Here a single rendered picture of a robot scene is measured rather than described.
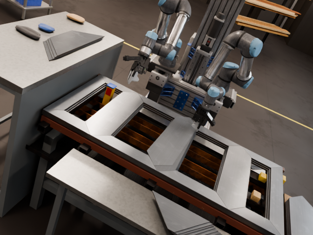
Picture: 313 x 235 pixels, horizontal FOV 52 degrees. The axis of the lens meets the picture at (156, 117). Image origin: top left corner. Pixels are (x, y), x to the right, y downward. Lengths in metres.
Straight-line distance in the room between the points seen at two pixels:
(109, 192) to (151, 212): 0.25
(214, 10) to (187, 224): 1.71
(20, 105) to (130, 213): 0.82
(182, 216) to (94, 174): 0.53
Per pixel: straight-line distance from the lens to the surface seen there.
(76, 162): 1.88
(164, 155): 2.00
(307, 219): 2.26
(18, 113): 1.92
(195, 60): 2.79
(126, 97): 2.43
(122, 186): 1.84
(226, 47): 2.34
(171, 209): 1.79
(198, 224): 1.80
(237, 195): 2.04
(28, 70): 2.01
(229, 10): 2.77
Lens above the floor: 2.01
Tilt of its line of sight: 30 degrees down
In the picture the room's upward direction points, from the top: 23 degrees clockwise
